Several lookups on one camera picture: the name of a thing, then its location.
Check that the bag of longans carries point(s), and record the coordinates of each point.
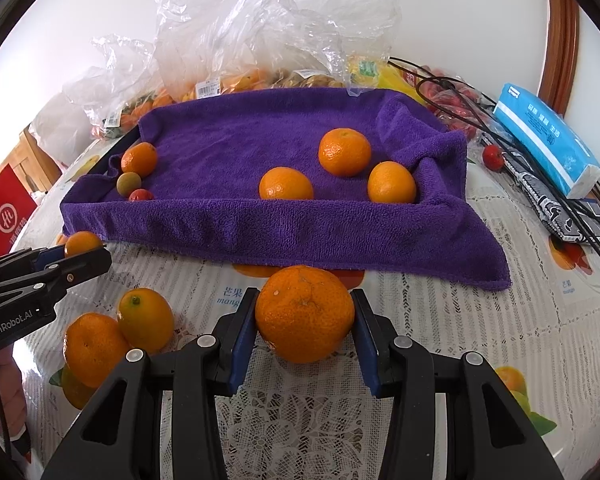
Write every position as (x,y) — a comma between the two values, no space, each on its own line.
(310,80)

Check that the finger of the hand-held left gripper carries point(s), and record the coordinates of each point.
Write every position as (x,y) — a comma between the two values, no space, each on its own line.
(70,275)
(45,256)

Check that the wooden furniture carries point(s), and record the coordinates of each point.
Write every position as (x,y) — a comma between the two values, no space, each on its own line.
(30,155)

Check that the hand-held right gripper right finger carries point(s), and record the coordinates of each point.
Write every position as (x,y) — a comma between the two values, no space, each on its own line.
(366,345)

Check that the blue tissue pack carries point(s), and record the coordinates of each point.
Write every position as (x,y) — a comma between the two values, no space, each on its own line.
(545,140)

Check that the wooden door frame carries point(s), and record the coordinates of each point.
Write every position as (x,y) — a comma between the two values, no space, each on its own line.
(560,45)

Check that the red cherry tomato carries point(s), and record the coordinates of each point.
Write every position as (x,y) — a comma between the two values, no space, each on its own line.
(493,156)

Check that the small red fruit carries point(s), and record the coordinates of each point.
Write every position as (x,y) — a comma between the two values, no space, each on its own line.
(141,195)

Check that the person's left hand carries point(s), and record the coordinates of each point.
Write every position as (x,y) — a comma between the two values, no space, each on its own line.
(7,395)

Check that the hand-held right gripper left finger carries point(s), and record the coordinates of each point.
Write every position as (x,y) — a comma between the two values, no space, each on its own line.
(242,345)

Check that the white plastic bag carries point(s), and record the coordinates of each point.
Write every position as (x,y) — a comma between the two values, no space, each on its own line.
(62,125)

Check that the large mandarin orange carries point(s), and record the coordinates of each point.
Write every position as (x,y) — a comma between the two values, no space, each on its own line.
(304,321)

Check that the large clear plastic bag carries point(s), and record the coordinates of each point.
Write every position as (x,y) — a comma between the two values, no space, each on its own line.
(260,20)

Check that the tan longan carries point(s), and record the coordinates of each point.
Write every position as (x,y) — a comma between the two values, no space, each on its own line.
(129,182)

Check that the oval kumquat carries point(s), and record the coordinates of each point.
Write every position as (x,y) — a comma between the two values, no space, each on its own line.
(145,319)

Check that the black and white patterned pouch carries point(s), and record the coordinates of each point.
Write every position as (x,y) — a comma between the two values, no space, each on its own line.
(555,215)

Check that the bag of mandarins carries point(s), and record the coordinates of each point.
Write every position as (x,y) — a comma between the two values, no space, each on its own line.
(130,105)

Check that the purple towel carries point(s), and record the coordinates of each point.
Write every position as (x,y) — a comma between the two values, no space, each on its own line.
(260,130)

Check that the red paper bag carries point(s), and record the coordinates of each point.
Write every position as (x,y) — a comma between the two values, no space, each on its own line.
(10,210)

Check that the yellow plastic bag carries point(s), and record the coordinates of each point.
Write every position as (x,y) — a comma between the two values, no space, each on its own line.
(380,77)

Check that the bag of cherry tomatoes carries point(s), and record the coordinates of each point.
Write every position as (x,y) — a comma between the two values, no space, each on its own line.
(452,102)

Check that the bag of oranges, white label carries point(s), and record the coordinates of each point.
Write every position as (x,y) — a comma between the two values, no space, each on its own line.
(230,85)

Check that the smooth orange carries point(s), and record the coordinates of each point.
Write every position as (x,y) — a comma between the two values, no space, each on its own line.
(285,183)
(392,182)

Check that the small orange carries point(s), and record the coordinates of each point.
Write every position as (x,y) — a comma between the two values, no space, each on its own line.
(82,242)

